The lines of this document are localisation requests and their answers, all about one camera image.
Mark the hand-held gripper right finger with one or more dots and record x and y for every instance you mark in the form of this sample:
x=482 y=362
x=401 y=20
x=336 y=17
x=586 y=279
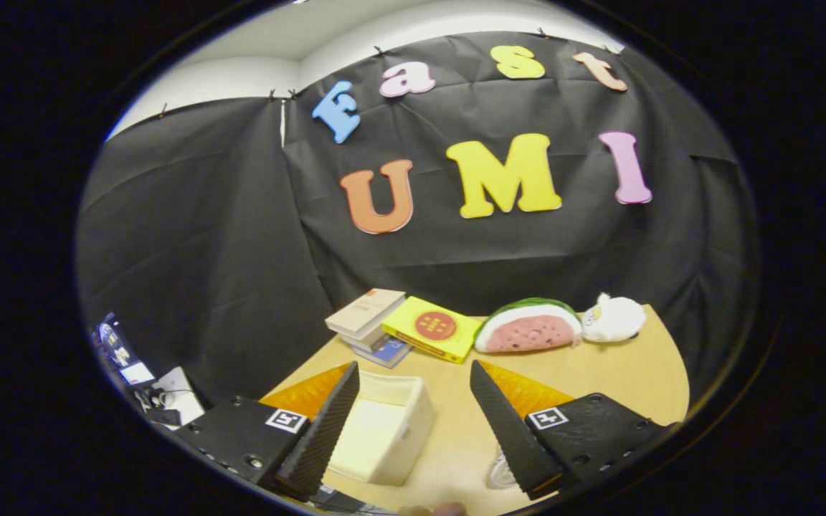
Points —
x=506 y=437

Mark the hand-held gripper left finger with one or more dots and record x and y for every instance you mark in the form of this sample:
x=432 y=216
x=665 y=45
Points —
x=327 y=437

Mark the white canvas shoe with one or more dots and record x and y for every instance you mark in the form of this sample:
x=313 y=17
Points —
x=500 y=473

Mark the cream fabric storage box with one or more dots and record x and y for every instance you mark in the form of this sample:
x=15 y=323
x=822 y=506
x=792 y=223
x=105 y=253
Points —
x=384 y=430

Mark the grey book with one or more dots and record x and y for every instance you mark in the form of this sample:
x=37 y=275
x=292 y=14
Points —
x=366 y=340

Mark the watermelon plush toy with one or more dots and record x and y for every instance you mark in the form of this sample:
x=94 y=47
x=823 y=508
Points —
x=528 y=333

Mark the blue book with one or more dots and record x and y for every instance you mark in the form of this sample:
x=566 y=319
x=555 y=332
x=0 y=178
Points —
x=391 y=351

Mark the yellow book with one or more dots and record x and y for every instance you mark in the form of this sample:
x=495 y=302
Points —
x=431 y=326

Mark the beige book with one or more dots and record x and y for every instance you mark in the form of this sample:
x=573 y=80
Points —
x=366 y=308

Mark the white device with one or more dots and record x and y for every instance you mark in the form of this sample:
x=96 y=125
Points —
x=180 y=401

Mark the white plush toy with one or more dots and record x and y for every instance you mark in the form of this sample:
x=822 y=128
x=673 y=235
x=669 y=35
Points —
x=614 y=319

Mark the computer monitor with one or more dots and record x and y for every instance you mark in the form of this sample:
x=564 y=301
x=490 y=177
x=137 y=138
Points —
x=122 y=355

